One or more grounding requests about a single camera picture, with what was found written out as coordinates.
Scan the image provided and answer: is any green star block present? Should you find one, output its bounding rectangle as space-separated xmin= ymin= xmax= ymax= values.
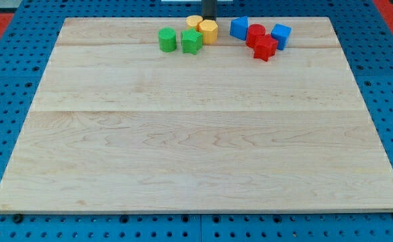
xmin=181 ymin=28 xmax=203 ymax=54

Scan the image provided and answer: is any red star block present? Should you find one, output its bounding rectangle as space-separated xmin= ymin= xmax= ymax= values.
xmin=253 ymin=34 xmax=278 ymax=62

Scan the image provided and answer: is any light wooden board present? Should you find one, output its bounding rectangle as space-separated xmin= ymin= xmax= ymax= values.
xmin=0 ymin=17 xmax=393 ymax=214

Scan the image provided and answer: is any green cylinder block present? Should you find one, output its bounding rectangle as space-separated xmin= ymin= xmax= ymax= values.
xmin=158 ymin=28 xmax=177 ymax=52

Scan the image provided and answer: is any yellow hexagon block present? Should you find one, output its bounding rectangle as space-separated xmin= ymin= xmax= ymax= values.
xmin=199 ymin=19 xmax=218 ymax=44

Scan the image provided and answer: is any yellow cylinder block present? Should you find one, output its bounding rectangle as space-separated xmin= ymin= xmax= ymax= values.
xmin=185 ymin=15 xmax=204 ymax=32

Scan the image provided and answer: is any blue triangle block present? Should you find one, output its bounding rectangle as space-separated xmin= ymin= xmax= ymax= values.
xmin=230 ymin=16 xmax=249 ymax=40

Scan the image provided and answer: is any red cylinder block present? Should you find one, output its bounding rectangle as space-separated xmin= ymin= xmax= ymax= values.
xmin=246 ymin=24 xmax=266 ymax=48

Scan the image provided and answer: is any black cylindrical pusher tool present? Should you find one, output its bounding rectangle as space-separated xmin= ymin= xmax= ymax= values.
xmin=201 ymin=0 xmax=218 ymax=20

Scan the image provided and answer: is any blue cube block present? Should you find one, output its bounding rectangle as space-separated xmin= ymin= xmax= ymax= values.
xmin=271 ymin=24 xmax=292 ymax=50

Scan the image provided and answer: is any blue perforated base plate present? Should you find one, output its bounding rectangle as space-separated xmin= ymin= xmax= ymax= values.
xmin=0 ymin=0 xmax=393 ymax=241

